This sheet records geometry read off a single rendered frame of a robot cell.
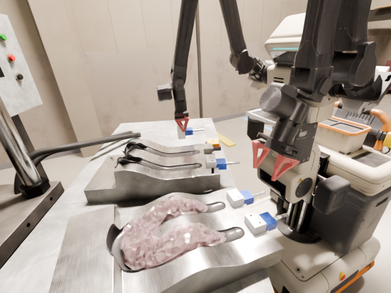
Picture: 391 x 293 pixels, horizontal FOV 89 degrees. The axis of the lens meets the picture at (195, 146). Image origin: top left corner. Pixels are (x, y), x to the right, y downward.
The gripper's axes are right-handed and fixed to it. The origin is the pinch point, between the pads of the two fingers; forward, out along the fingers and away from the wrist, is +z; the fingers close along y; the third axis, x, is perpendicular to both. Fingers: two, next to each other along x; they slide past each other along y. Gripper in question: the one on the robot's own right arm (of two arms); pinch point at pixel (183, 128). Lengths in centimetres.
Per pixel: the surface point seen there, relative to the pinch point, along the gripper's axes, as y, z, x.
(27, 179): 24, 6, -63
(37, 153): 13, -1, -63
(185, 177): 33.0, 6.4, -0.2
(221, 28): -263, -58, 66
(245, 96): -284, 56, 112
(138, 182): 32.9, 6.3, -17.3
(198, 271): 67, 6, 2
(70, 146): 7, 1, -53
